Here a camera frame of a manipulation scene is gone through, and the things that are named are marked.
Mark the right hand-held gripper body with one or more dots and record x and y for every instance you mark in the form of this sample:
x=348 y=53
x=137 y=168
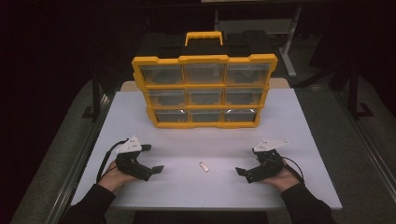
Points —
x=269 y=157

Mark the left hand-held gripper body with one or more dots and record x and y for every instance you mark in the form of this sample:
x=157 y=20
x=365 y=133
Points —
x=129 y=146

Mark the clear plastic drawer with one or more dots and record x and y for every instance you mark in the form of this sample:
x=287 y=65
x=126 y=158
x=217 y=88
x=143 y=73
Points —
x=166 y=97

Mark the yellow drawer organizer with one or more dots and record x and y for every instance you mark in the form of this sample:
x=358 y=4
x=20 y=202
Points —
x=204 y=59

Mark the person's right hand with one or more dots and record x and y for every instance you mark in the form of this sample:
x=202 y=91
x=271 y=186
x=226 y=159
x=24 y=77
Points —
x=281 y=180

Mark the person's left hand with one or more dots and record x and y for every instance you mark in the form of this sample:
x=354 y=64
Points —
x=113 y=179

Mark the small beige rectangular piece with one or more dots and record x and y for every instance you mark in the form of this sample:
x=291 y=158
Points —
x=204 y=167

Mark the black metal stand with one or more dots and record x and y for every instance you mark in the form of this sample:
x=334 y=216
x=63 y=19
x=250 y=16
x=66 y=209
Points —
x=355 y=99
x=96 y=102

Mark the grid of clear drawers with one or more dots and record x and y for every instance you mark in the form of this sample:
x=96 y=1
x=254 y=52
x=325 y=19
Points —
x=204 y=73

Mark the aluminium rail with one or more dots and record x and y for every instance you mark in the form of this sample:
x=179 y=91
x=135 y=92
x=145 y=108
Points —
x=370 y=146
x=79 y=161

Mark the white metal table frame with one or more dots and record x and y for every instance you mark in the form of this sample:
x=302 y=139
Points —
x=288 y=46

